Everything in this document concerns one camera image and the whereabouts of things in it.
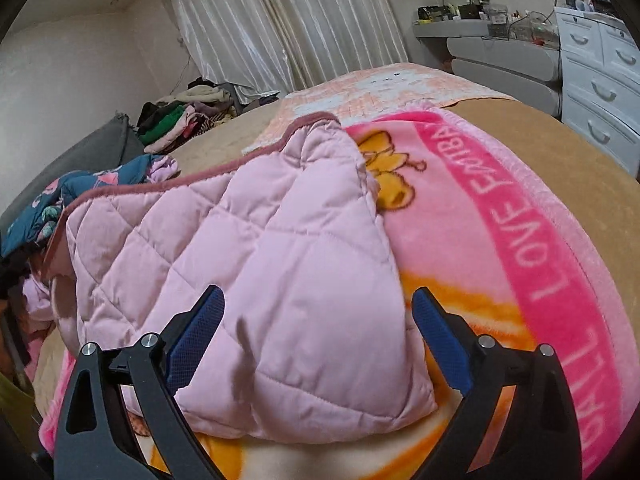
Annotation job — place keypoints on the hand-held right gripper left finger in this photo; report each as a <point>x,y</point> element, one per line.
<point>200,325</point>

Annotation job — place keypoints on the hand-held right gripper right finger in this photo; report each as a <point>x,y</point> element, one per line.
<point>440,330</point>

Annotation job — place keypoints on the pink quilted jacket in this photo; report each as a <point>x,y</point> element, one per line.
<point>275,260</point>

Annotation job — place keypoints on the pile of folded clothes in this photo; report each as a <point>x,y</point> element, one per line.
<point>170,120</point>

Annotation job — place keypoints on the pink printed blanket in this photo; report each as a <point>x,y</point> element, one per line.
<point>500,235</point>

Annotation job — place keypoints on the light pink floral garment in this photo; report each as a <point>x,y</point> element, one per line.
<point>162,167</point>

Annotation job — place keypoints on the blue floral garment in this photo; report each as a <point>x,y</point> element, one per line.
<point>75,185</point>

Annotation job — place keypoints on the tan bed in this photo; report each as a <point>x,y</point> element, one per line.
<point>550,150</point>

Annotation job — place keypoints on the grey cushion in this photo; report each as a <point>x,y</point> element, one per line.
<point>75,155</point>

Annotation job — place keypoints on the peach patterned blanket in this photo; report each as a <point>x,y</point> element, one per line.
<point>375,90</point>

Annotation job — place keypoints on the grey desk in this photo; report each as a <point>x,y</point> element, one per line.
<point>500,55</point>

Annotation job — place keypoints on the white chest of drawers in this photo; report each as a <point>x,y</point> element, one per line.
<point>595,90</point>

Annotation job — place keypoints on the white curtain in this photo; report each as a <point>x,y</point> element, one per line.
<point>275,20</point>

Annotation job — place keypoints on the clutter of small electronics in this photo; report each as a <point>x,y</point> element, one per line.
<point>495,15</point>

